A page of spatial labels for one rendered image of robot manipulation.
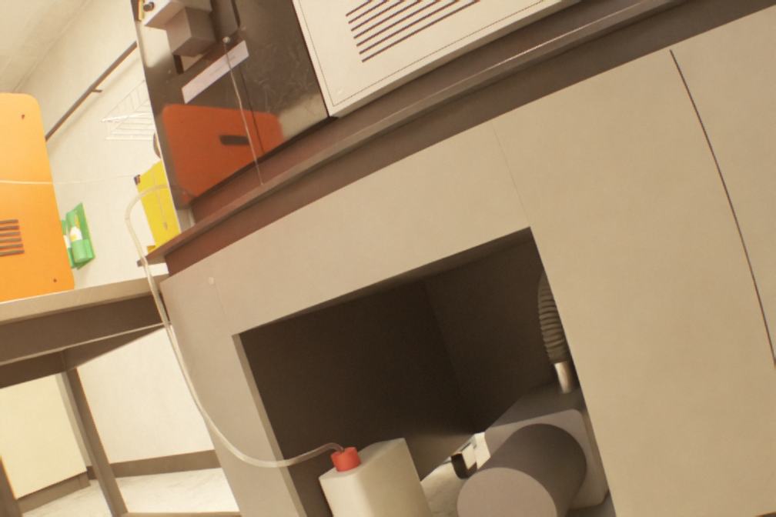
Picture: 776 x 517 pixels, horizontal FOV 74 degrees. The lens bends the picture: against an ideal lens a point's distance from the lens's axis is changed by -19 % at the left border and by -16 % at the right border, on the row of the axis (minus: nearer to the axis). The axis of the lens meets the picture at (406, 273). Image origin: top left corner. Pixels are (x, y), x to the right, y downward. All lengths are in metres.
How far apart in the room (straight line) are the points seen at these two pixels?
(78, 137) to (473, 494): 3.25
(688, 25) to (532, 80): 0.20
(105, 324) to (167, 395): 2.15
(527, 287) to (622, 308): 0.75
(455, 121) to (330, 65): 0.25
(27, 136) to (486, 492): 1.06
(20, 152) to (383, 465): 0.89
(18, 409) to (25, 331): 2.89
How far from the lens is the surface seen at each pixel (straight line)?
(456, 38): 0.84
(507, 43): 0.84
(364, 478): 1.03
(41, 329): 1.09
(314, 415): 1.09
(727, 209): 0.67
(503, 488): 0.96
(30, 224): 1.17
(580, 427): 1.10
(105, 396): 3.85
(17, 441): 3.94
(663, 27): 0.72
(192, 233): 1.02
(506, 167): 0.71
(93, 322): 1.14
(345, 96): 0.91
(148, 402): 3.46
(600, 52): 0.72
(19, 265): 1.14
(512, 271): 1.43
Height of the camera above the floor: 0.51
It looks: 2 degrees up
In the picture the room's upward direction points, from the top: 19 degrees counter-clockwise
